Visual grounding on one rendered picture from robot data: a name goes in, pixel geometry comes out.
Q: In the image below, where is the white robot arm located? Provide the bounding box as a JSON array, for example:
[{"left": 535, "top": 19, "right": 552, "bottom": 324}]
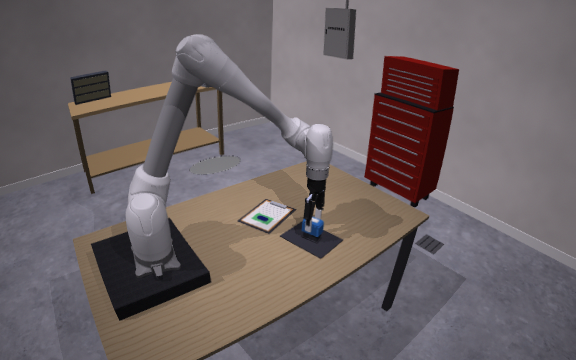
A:
[{"left": 125, "top": 34, "right": 333, "bottom": 278}]

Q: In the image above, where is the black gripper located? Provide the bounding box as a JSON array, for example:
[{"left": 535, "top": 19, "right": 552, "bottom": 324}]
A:
[{"left": 303, "top": 178, "right": 326, "bottom": 232}]

